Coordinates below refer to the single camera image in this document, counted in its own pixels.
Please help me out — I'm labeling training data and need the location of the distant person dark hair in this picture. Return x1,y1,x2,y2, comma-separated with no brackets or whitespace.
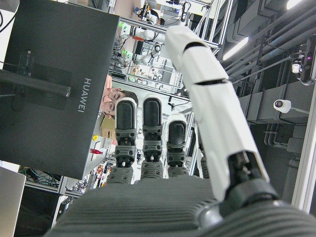
147,8,166,26

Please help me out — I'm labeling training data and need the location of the small grey webcam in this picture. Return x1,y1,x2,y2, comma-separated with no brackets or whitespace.
289,52,303,74

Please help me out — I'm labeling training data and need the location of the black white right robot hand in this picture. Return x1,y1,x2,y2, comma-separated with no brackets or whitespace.
46,25,316,237

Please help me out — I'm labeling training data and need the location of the white security camera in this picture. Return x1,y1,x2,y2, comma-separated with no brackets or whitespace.
273,99,292,114

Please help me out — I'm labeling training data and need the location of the silver laptop edge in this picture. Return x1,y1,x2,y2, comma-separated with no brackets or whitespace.
0,166,27,237

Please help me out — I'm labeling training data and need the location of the black depth camera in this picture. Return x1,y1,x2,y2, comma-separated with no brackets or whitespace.
299,34,316,86

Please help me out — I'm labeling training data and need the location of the brown cardboard box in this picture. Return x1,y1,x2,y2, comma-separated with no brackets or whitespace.
99,116,117,142

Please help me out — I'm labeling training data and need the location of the black Huawei monitor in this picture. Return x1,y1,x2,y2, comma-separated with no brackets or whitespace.
0,0,121,180

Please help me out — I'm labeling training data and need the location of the ceiling light strip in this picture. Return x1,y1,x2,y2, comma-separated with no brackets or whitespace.
222,37,250,61
286,0,303,10

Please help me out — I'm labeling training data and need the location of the person with dark hair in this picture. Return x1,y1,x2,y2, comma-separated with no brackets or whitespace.
102,75,139,119

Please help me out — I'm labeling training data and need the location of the white aluminium post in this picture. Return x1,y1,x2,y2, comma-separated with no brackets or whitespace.
291,81,316,213

